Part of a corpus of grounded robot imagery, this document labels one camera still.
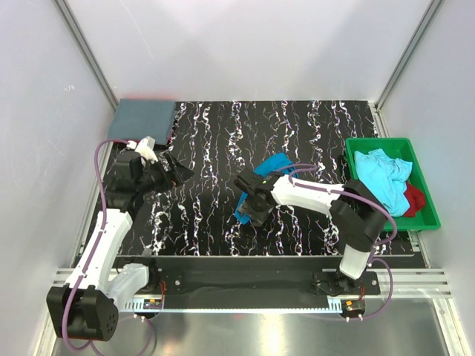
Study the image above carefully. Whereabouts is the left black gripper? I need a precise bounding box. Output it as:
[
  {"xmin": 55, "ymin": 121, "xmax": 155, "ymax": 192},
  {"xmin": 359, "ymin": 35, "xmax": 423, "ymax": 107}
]
[{"xmin": 136, "ymin": 151, "xmax": 194, "ymax": 195}]

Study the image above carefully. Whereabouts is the bright blue t shirt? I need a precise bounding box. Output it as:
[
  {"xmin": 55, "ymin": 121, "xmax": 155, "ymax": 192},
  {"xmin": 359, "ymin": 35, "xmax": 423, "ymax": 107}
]
[{"xmin": 234, "ymin": 153, "xmax": 293, "ymax": 225}]

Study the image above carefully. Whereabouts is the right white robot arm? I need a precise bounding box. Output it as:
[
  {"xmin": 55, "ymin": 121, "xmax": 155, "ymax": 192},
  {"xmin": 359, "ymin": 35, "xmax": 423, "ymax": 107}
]
[{"xmin": 234, "ymin": 170, "xmax": 396, "ymax": 294}]

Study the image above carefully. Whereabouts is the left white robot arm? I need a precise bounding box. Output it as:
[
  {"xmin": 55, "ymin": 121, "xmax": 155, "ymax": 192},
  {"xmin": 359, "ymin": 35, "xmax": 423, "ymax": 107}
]
[{"xmin": 46, "ymin": 149, "xmax": 194, "ymax": 341}]

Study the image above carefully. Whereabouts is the folded grey t shirt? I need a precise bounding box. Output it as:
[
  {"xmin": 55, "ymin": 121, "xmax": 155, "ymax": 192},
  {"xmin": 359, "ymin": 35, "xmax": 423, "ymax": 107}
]
[{"xmin": 107, "ymin": 98, "xmax": 177, "ymax": 145}]

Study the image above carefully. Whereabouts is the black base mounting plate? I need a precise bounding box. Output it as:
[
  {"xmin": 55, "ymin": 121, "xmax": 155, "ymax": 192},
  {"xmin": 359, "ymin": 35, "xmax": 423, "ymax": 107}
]
[{"xmin": 134, "ymin": 257, "xmax": 381, "ymax": 300}]

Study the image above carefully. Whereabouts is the light cyan t shirt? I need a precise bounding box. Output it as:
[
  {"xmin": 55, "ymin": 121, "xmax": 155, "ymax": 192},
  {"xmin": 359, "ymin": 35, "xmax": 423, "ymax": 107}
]
[{"xmin": 354, "ymin": 148, "xmax": 413, "ymax": 217}]

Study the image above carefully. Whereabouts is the dark red t shirt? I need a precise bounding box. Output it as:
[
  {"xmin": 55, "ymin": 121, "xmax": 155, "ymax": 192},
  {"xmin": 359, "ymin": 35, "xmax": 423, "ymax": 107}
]
[{"xmin": 403, "ymin": 182, "xmax": 426, "ymax": 217}]

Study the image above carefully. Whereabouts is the green plastic bin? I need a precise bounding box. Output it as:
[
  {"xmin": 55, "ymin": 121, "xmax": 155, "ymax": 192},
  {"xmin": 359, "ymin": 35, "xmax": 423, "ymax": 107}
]
[{"xmin": 346, "ymin": 138, "xmax": 441, "ymax": 231}]

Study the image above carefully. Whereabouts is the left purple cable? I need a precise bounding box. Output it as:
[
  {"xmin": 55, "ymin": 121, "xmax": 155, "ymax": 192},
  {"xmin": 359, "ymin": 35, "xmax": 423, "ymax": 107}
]
[{"xmin": 61, "ymin": 139, "xmax": 157, "ymax": 355}]

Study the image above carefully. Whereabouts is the slotted grey cable duct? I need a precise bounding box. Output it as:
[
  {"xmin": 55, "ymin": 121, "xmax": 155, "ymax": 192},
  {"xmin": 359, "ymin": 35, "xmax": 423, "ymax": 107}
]
[{"xmin": 120, "ymin": 294, "xmax": 364, "ymax": 315}]

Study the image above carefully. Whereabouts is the left aluminium frame post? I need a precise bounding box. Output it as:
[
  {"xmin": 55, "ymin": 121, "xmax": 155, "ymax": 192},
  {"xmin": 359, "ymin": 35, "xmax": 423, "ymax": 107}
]
[{"xmin": 52, "ymin": 0, "xmax": 119, "ymax": 111}]

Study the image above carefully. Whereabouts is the aluminium frame post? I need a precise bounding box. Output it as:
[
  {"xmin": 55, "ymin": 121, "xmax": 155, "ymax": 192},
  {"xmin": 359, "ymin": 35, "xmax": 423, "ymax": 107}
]
[
  {"xmin": 52, "ymin": 0, "xmax": 119, "ymax": 111},
  {"xmin": 374, "ymin": 0, "xmax": 445, "ymax": 112}
]

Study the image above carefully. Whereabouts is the right aluminium frame post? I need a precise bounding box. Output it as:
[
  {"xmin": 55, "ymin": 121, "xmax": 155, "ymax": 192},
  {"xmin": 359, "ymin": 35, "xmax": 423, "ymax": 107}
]
[{"xmin": 374, "ymin": 0, "xmax": 445, "ymax": 112}]

